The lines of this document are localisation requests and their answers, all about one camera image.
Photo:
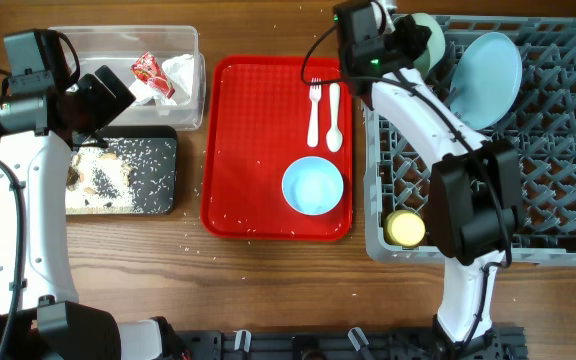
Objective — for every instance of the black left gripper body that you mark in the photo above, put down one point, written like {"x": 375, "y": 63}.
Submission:
{"x": 98, "y": 104}

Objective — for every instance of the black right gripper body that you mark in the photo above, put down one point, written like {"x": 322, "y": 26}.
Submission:
{"x": 397, "y": 48}

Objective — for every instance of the green bowl with food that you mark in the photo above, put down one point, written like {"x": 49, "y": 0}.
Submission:
{"x": 436, "y": 44}

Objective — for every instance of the red snack wrapper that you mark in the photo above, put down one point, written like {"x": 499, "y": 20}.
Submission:
{"x": 147, "y": 70}

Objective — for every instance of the light blue plate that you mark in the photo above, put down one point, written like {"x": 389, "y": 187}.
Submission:
{"x": 486, "y": 81}

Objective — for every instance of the white plastic fork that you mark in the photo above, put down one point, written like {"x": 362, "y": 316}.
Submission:
{"x": 313, "y": 128}

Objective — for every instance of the white napkin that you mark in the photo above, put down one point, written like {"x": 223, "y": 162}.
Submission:
{"x": 180, "y": 71}

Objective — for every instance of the white plastic spoon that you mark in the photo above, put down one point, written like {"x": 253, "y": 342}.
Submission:
{"x": 334, "y": 136}

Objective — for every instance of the light blue bowl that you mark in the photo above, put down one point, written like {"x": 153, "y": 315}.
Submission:
{"x": 312, "y": 186}

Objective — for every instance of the yellow plastic cup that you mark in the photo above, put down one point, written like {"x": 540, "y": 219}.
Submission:
{"x": 404, "y": 228}

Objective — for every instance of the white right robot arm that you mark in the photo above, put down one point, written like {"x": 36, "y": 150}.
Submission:
{"x": 474, "y": 204}

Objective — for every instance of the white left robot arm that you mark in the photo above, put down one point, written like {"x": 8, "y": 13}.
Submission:
{"x": 40, "y": 313}

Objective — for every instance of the grey dishwasher rack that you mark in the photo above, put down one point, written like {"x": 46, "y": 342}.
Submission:
{"x": 541, "y": 124}

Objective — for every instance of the spilled rice and peanut shells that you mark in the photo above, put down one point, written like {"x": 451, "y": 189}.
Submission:
{"x": 100, "y": 180}

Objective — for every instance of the black plastic tray bin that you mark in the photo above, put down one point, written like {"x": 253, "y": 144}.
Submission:
{"x": 153, "y": 170}

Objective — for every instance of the clear plastic bin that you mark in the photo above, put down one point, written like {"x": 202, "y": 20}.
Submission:
{"x": 119, "y": 46}

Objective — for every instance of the red serving tray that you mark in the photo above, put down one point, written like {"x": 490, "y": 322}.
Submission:
{"x": 259, "y": 116}

